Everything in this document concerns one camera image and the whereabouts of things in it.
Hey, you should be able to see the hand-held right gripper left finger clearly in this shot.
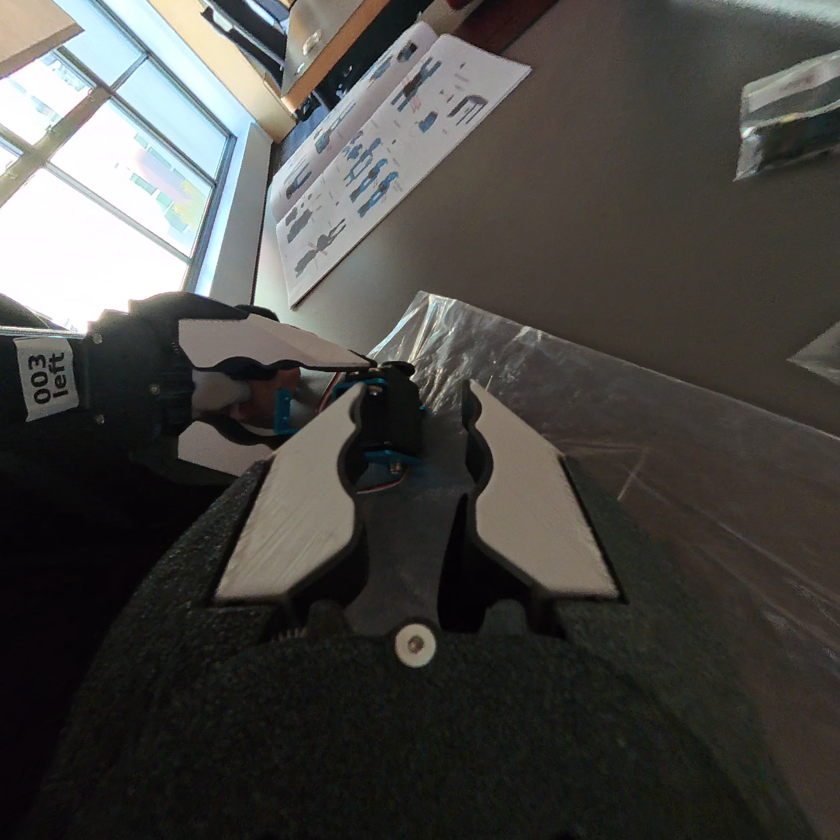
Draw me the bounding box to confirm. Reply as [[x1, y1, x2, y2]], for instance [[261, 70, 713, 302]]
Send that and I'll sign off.
[[213, 382, 368, 606]]

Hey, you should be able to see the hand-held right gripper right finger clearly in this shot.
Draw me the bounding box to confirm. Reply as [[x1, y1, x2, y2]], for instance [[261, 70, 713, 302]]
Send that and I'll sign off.
[[461, 378, 621, 601]]

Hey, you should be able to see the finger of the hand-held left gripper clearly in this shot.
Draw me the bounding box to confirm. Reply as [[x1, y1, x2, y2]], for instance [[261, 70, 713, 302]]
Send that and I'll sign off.
[[174, 316, 376, 378], [175, 419, 293, 479]]

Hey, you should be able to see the blue servo bracket assembly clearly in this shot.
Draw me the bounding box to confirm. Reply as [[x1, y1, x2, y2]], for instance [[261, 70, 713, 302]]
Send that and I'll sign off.
[[276, 360, 424, 483]]

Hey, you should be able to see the grey desk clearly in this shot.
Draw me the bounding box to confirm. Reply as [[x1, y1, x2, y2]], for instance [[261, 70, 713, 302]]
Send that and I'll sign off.
[[252, 0, 840, 840]]

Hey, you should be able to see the background desk with orange edge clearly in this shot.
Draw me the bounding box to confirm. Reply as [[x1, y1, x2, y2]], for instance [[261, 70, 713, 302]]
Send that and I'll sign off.
[[279, 0, 460, 106]]

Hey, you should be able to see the person's left hand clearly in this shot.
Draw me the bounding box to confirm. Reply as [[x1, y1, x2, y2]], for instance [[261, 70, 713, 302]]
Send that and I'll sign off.
[[233, 367, 303, 427]]

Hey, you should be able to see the window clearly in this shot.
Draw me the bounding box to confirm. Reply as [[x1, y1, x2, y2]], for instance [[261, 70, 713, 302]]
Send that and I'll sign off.
[[0, 0, 237, 332]]

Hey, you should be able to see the large clear plastic bag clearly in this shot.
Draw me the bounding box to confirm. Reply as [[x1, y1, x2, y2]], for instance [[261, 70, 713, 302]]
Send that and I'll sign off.
[[371, 290, 840, 840]]

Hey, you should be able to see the open instruction booklet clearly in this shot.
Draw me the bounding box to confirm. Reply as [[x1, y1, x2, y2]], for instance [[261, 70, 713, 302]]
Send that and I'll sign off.
[[269, 20, 532, 311]]

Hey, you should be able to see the small bag of black parts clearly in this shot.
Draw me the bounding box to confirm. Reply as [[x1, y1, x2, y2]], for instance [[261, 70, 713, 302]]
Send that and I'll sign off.
[[734, 52, 840, 182]]

